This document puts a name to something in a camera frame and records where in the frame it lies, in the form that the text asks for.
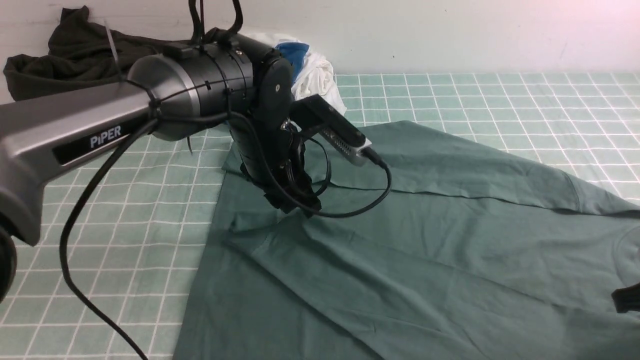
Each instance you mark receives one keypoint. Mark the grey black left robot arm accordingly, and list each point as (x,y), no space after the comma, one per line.
(187,88)

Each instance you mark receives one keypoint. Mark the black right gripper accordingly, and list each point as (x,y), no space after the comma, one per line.
(627,299)

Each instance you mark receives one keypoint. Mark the green checkered tablecloth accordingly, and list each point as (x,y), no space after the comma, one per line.
(138,242)

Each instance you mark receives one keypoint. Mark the green long-sleeved shirt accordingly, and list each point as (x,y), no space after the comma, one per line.
(476,254)

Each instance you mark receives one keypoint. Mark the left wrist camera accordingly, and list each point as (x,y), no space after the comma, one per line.
(314,115)

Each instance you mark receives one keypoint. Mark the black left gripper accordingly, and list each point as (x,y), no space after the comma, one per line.
(273,160)

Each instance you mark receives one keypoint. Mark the dark olive crumpled garment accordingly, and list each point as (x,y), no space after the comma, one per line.
(81,54)

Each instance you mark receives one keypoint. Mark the blue crumpled garment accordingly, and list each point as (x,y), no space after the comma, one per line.
(295,53)

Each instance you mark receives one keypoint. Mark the white crumpled garment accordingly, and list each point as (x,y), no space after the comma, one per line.
(317,76)

